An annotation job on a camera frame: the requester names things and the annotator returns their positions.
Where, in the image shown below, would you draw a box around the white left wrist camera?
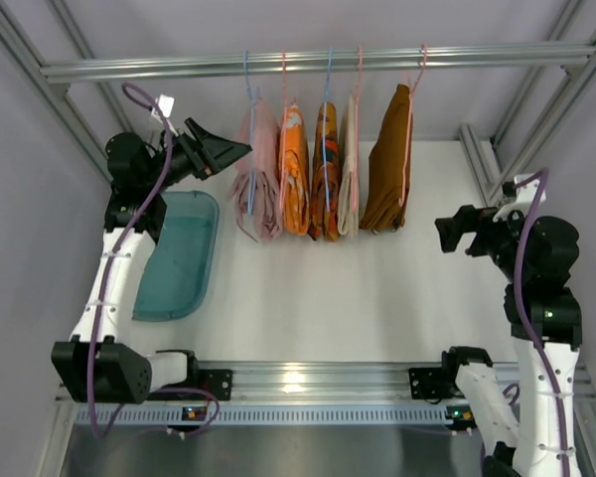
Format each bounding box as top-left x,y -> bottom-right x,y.
150,94 -> 175,123

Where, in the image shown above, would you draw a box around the aluminium right frame strut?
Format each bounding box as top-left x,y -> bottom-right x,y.
458,27 -> 596,206

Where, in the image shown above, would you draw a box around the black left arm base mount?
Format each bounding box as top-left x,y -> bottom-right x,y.
180,368 -> 233,401

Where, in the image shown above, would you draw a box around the beige trousers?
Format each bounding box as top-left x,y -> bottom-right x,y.
338,94 -> 359,238

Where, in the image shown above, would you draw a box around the teal plastic basket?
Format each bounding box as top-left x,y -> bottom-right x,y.
133,191 -> 220,322

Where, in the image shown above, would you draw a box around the grey slotted cable duct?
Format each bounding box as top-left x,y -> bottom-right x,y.
96,403 -> 453,426

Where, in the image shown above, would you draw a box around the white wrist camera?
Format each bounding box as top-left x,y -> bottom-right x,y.
493,170 -> 547,222
150,94 -> 175,123

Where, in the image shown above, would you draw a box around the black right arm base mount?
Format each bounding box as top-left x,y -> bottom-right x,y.
408,367 -> 461,404

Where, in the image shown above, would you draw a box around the aluminium left frame strut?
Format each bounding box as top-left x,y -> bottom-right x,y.
0,1 -> 133,183

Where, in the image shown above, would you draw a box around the pink trousers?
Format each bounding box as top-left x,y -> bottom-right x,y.
227,97 -> 282,241

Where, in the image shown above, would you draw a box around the aluminium hanging rail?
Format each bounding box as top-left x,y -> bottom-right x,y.
41,41 -> 596,84

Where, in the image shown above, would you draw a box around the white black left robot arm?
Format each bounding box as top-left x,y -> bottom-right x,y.
51,118 -> 252,404

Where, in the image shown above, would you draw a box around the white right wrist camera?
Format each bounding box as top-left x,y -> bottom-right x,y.
493,170 -> 547,222

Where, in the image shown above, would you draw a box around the pink wire hanger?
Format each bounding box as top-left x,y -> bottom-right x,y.
398,43 -> 428,208
279,51 -> 291,214
351,46 -> 364,213

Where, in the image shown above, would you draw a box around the orange white tie-dye trousers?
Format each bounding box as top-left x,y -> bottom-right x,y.
278,101 -> 310,236

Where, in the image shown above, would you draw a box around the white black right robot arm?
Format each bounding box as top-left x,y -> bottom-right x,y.
435,205 -> 582,476

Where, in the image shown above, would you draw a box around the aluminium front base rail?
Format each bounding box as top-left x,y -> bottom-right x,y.
54,361 -> 596,404

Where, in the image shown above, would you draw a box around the orange brown patterned trousers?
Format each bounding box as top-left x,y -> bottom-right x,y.
308,102 -> 341,242

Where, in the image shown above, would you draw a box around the blue wire hanger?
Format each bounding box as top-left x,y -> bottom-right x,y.
321,47 -> 334,212
242,50 -> 260,216

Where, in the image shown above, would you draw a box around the aluminium frame strut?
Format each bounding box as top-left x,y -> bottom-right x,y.
0,1 -> 133,183
458,27 -> 596,206

